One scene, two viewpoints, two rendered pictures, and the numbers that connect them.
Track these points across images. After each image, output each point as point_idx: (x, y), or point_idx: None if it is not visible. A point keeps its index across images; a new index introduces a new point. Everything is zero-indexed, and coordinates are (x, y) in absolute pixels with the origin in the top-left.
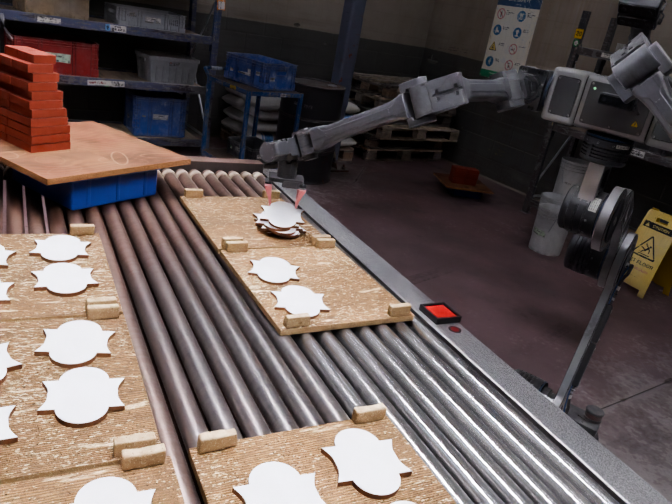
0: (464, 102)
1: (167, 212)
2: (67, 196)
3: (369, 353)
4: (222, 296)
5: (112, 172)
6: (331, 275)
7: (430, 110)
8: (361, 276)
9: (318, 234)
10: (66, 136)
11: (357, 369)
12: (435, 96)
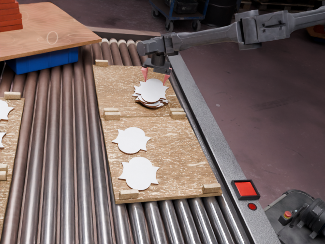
0: (285, 37)
1: (80, 78)
2: (14, 65)
3: (176, 227)
4: (91, 158)
5: (42, 51)
6: (172, 146)
7: (256, 40)
8: (195, 149)
9: (177, 104)
10: (19, 21)
11: (161, 243)
12: (262, 28)
